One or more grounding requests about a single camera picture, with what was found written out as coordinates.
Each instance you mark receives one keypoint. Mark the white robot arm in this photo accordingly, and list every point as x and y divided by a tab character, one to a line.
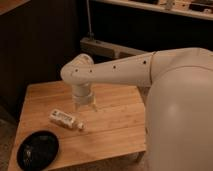
179	106

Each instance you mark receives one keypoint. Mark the black ceramic bowl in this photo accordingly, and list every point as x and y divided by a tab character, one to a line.
37	151

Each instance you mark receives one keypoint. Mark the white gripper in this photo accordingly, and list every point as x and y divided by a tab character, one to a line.
83	95

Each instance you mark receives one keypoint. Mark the wooden table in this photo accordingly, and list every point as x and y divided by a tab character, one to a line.
114	128

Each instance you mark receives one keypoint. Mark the clear plastic bottle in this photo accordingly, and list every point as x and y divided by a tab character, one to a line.
65	120

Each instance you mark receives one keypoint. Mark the thin metal pole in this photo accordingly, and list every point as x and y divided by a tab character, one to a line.
90	32

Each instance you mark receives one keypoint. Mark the white shelf board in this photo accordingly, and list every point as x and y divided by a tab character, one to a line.
157	8

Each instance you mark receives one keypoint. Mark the grey metal rail beam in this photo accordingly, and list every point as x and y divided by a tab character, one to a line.
105	49

